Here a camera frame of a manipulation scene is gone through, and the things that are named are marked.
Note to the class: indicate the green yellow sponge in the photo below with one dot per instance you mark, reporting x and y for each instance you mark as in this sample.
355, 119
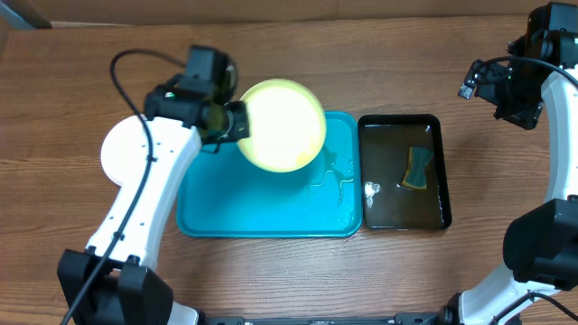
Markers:
418, 160

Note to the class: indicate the pinkish white plate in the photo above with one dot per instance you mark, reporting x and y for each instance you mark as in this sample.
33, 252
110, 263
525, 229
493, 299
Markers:
122, 153

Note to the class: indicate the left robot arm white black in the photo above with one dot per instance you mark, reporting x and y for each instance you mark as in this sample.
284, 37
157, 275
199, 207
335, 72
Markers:
113, 281

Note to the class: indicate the blue plastic tray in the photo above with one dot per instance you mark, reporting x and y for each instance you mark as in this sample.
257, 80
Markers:
224, 195

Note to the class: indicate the yellow plate with sauce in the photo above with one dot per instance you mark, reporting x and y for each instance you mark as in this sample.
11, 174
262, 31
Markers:
287, 126

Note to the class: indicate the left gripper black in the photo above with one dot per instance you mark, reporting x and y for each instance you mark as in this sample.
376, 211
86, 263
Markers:
243, 111

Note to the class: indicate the black tray with water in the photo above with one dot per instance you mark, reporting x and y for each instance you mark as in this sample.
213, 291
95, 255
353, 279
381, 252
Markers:
384, 142

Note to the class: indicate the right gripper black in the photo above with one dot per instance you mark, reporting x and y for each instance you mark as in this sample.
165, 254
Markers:
480, 78

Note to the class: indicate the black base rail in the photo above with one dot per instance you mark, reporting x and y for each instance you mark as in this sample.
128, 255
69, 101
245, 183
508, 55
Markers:
325, 319

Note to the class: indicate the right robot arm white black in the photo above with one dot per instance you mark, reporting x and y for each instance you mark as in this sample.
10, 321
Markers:
539, 248

